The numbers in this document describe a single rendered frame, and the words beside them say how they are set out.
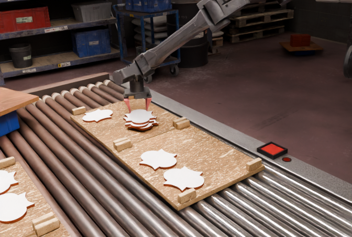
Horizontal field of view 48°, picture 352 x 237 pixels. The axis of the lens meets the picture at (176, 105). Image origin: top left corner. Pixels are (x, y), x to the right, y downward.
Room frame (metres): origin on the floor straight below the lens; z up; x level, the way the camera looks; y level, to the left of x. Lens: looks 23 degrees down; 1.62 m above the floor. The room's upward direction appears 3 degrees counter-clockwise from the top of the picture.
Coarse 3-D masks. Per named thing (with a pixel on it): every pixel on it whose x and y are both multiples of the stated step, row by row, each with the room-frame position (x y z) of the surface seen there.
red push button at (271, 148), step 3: (270, 144) 1.24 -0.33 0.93; (273, 144) 1.24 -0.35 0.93; (264, 147) 1.23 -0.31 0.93; (267, 147) 1.23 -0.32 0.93; (270, 147) 1.23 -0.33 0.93; (273, 147) 1.22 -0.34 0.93; (276, 147) 1.22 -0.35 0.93; (267, 150) 1.20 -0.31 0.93; (270, 150) 1.20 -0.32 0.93; (273, 150) 1.20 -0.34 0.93; (276, 150) 1.20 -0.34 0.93; (279, 150) 1.20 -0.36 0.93; (273, 153) 1.18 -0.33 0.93
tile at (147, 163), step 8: (152, 152) 1.20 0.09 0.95; (160, 152) 1.20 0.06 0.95; (144, 160) 1.15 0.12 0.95; (152, 160) 1.15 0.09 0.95; (160, 160) 1.14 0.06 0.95; (168, 160) 1.14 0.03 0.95; (176, 160) 1.14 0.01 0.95; (152, 168) 1.11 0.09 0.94; (160, 168) 1.10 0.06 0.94; (168, 168) 1.10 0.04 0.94
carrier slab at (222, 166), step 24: (144, 144) 1.28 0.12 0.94; (168, 144) 1.27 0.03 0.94; (192, 144) 1.26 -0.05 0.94; (216, 144) 1.25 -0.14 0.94; (144, 168) 1.11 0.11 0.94; (192, 168) 1.10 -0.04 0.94; (216, 168) 1.09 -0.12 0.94; (240, 168) 1.08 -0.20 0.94; (264, 168) 1.09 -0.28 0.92; (168, 192) 0.97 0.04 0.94; (216, 192) 0.98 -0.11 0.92
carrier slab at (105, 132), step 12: (96, 108) 1.65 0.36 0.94; (108, 108) 1.64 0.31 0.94; (120, 108) 1.64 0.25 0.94; (132, 108) 1.63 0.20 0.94; (144, 108) 1.62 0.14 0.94; (156, 108) 1.62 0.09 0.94; (72, 120) 1.56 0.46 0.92; (108, 120) 1.51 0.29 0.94; (120, 120) 1.50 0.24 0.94; (156, 120) 1.49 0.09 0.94; (168, 120) 1.48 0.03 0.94; (96, 132) 1.40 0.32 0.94; (108, 132) 1.39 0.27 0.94; (120, 132) 1.39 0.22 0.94; (132, 132) 1.38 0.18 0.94; (144, 132) 1.38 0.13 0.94; (156, 132) 1.37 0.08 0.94; (108, 144) 1.29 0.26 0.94
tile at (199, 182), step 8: (176, 168) 1.09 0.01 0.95; (184, 168) 1.08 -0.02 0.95; (168, 176) 1.04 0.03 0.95; (176, 176) 1.04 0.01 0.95; (184, 176) 1.04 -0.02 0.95; (192, 176) 1.04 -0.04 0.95; (200, 176) 1.03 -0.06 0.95; (168, 184) 1.00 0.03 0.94; (176, 184) 1.00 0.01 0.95; (184, 184) 0.99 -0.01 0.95; (192, 184) 0.99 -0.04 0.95; (200, 184) 0.99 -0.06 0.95
